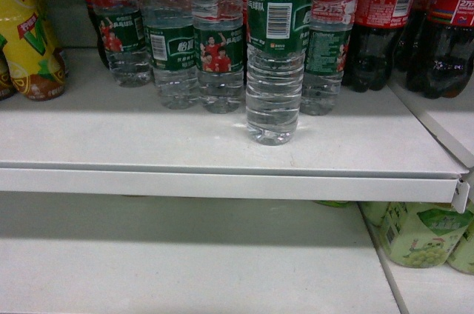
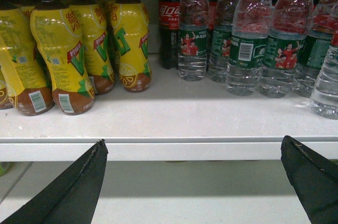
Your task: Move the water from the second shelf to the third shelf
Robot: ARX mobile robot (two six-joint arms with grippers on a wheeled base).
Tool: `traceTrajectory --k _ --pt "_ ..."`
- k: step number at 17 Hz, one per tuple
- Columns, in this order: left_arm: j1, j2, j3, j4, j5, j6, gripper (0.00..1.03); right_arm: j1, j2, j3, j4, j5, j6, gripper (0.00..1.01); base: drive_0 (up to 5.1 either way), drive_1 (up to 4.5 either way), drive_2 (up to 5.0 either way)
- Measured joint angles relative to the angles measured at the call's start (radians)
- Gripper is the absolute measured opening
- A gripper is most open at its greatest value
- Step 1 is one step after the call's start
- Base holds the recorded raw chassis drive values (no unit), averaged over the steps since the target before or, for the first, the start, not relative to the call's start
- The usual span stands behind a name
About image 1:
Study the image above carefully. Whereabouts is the clear water bottle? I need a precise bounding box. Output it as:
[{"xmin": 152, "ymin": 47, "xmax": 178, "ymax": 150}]
[{"xmin": 246, "ymin": 0, "xmax": 311, "ymax": 146}]

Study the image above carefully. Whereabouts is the white metal shelf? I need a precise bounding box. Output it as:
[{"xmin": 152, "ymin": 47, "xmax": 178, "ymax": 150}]
[{"xmin": 1, "ymin": 49, "xmax": 470, "ymax": 208}]

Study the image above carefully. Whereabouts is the water bottle green label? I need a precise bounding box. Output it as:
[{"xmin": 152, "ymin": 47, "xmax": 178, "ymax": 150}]
[
  {"xmin": 300, "ymin": 0, "xmax": 358, "ymax": 116},
  {"xmin": 140, "ymin": 0, "xmax": 199, "ymax": 110}
]

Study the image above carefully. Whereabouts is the right water bottle green label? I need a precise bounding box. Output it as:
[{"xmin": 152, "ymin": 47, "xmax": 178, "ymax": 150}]
[{"xmin": 300, "ymin": 0, "xmax": 358, "ymax": 116}]

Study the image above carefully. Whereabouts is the far left water bottle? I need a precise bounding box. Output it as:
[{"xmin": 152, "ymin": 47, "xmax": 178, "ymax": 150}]
[{"xmin": 91, "ymin": 0, "xmax": 153, "ymax": 87}]

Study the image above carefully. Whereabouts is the left cola bottle behind water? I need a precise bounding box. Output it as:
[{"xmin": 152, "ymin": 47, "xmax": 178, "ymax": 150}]
[{"xmin": 84, "ymin": 0, "xmax": 109, "ymax": 69}]

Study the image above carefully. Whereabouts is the cola bottle red label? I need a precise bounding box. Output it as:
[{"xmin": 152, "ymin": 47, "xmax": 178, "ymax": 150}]
[{"xmin": 343, "ymin": 0, "xmax": 414, "ymax": 93}]

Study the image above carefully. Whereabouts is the green grape drink bottle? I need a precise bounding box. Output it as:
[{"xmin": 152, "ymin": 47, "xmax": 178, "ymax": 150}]
[{"xmin": 378, "ymin": 202, "xmax": 473, "ymax": 268}]

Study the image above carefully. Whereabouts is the yellow lemon tea bottle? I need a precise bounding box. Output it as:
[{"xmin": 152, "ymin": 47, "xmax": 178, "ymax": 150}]
[{"xmin": 1, "ymin": 0, "xmax": 67, "ymax": 101}]

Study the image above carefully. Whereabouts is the right cola bottle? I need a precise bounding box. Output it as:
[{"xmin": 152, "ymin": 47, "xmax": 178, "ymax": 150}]
[{"xmin": 406, "ymin": 0, "xmax": 473, "ymax": 99}]

